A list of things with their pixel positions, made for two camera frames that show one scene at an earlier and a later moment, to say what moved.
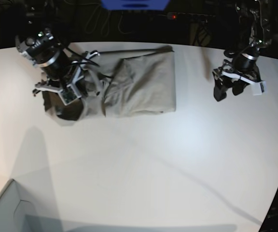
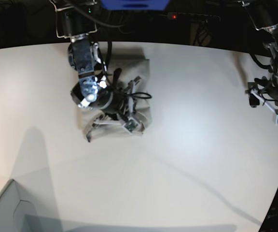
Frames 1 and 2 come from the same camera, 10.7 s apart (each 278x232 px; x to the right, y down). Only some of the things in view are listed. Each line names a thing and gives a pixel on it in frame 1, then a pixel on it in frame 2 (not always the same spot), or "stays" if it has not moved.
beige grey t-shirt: [132, 82] → [131, 77]
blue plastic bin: [135, 5] stays
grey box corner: [12, 211] stays
